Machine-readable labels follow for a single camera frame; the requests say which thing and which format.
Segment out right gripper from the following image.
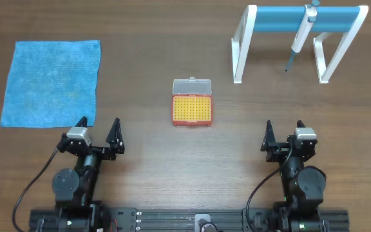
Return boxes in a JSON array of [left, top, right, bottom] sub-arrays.
[[260, 119, 319, 162]]

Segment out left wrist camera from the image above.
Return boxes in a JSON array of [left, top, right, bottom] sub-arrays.
[[66, 126, 93, 147]]

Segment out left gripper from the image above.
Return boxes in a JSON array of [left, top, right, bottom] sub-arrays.
[[57, 115, 126, 162]]

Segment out red and yellow tip box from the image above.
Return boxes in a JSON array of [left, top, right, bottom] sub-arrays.
[[171, 76, 214, 128]]

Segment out mounting rail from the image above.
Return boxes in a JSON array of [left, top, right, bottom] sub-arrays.
[[29, 207, 350, 232]]

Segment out blue cloth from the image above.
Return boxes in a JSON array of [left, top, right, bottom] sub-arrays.
[[0, 39, 102, 129]]

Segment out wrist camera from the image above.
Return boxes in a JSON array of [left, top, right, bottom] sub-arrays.
[[66, 126, 93, 147], [293, 127, 318, 140]]

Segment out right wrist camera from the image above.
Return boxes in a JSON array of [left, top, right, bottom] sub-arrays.
[[293, 127, 318, 140]]

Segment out white pipette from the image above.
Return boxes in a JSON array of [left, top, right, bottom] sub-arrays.
[[284, 0, 321, 73]]

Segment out white and blue stand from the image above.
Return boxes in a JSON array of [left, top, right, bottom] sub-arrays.
[[231, 4, 370, 85]]

